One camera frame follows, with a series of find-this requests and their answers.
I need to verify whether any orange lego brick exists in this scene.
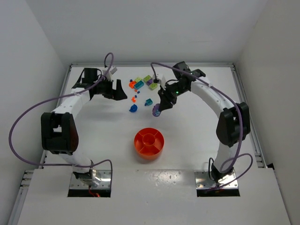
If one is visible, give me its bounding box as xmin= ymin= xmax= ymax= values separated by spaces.
xmin=129 ymin=81 xmax=136 ymax=89

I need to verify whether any lime green purple lego brick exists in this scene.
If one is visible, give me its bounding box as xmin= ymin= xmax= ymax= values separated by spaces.
xmin=143 ymin=75 xmax=153 ymax=85

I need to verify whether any teal long lego brick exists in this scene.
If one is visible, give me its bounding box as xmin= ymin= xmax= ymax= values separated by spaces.
xmin=134 ymin=81 xmax=144 ymax=90

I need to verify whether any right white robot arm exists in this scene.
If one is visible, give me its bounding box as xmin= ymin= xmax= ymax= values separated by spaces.
xmin=152 ymin=61 xmax=250 ymax=182

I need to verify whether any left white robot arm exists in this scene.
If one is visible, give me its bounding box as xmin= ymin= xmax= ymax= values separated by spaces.
xmin=41 ymin=67 xmax=127 ymax=188

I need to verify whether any teal square lego brick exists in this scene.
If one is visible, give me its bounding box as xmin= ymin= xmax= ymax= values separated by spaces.
xmin=144 ymin=98 xmax=153 ymax=106

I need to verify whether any blue round lego piece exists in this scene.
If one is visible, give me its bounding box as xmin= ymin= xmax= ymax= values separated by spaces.
xmin=129 ymin=104 xmax=138 ymax=113

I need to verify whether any orange round divided container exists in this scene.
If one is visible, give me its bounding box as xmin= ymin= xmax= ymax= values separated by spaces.
xmin=134 ymin=127 xmax=165 ymax=161

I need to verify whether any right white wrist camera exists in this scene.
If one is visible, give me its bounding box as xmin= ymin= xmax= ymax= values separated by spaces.
xmin=152 ymin=74 xmax=166 ymax=89

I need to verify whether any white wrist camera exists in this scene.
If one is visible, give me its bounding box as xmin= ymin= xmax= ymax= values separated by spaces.
xmin=102 ymin=66 xmax=117 ymax=81
xmin=152 ymin=74 xmax=166 ymax=89

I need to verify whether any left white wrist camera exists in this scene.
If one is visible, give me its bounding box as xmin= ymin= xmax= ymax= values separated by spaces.
xmin=102 ymin=66 xmax=117 ymax=81

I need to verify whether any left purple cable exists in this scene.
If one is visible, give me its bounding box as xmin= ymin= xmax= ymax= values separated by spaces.
xmin=8 ymin=52 xmax=115 ymax=188

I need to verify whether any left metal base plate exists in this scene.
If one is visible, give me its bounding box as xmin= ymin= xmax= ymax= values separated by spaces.
xmin=69 ymin=169 xmax=112 ymax=189

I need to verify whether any metal base plate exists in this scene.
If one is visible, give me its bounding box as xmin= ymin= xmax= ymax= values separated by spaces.
xmin=69 ymin=169 xmax=112 ymax=189
xmin=194 ymin=170 xmax=239 ymax=189

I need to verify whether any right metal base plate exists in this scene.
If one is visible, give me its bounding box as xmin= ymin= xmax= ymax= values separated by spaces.
xmin=194 ymin=170 xmax=239 ymax=189

